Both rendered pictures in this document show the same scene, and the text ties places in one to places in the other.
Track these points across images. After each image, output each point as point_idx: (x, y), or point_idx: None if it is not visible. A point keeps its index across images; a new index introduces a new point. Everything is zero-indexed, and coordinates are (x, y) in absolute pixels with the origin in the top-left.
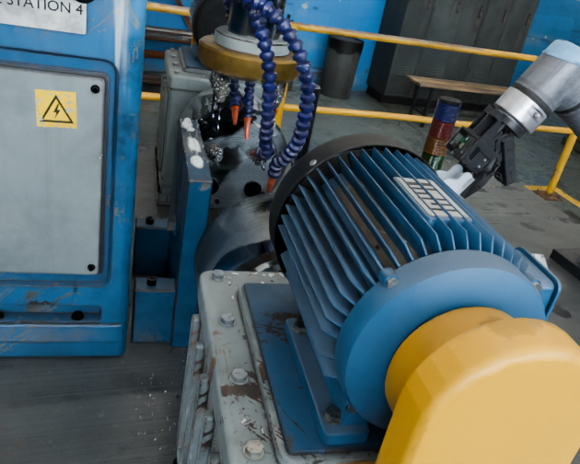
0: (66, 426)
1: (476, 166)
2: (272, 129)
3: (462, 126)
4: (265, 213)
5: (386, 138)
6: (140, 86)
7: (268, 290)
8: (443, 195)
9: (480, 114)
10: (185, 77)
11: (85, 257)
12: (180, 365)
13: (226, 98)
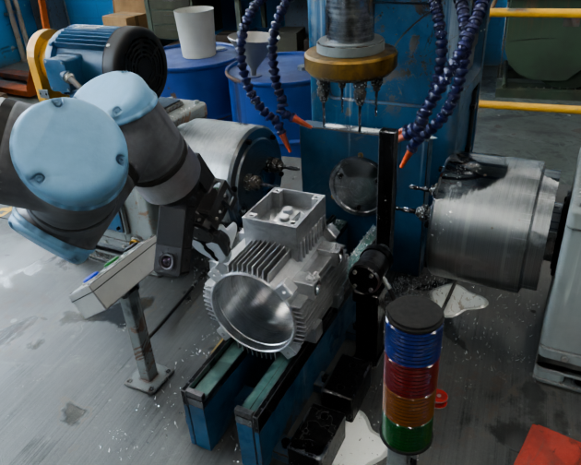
0: None
1: None
2: (275, 90)
3: (224, 180)
4: (236, 122)
5: (127, 28)
6: (310, 45)
7: (170, 101)
8: (86, 27)
9: (205, 163)
10: (580, 152)
11: None
12: None
13: (487, 155)
